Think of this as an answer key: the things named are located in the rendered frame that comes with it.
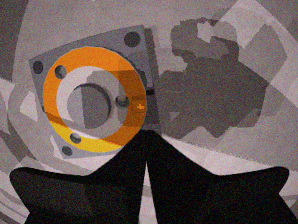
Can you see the orange round plate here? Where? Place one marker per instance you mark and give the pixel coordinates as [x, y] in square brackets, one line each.
[110, 71]

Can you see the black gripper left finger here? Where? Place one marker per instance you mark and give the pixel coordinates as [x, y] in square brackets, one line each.
[110, 195]

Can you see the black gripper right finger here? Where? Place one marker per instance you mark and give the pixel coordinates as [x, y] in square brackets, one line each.
[185, 193]

